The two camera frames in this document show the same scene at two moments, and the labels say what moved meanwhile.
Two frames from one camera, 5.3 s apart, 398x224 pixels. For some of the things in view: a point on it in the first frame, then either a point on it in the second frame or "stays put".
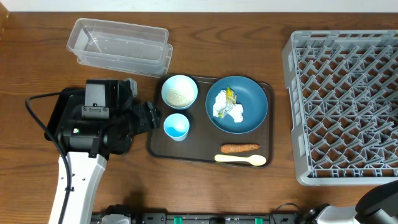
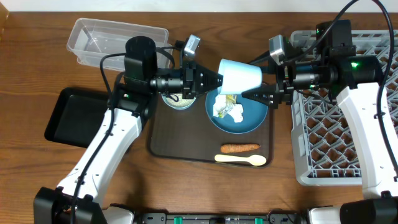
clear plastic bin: [125, 47] stays put
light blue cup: [176, 126] → [238, 77]
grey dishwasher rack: [344, 84] stays put
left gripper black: [143, 117] → [189, 78]
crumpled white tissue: [220, 105] stays put
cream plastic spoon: [255, 160] stays put
